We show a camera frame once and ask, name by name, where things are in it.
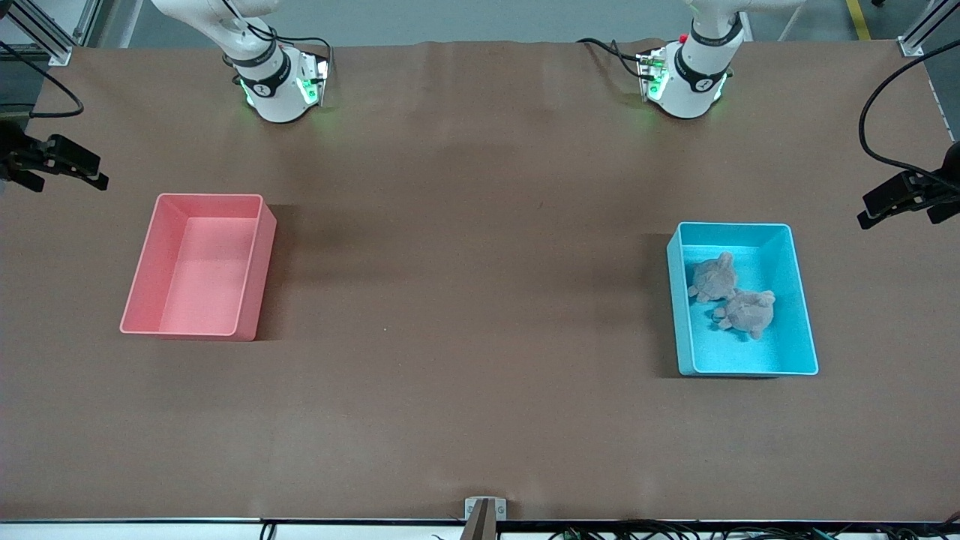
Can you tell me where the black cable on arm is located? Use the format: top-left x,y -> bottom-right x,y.
859,49 -> 960,185
0,41 -> 85,121

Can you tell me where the black base cable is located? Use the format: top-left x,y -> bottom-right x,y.
576,37 -> 647,80
281,37 -> 333,72

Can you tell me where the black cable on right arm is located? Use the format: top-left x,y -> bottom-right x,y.
0,41 -> 85,121

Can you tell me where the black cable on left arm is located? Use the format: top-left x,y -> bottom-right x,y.
859,49 -> 960,185

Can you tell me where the metal table edge bracket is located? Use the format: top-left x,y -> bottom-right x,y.
464,496 -> 508,521

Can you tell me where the grey plush toy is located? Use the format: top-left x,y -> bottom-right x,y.
711,289 -> 777,341
687,251 -> 740,305

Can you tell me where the blue plastic box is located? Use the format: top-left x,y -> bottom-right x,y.
667,222 -> 819,377

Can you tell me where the brown table mat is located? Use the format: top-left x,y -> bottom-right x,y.
0,39 -> 960,522

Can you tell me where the pink plastic box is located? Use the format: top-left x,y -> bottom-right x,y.
120,193 -> 278,342

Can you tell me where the aluminium frame profile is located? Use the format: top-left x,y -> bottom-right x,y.
0,0 -> 102,68
900,0 -> 960,57

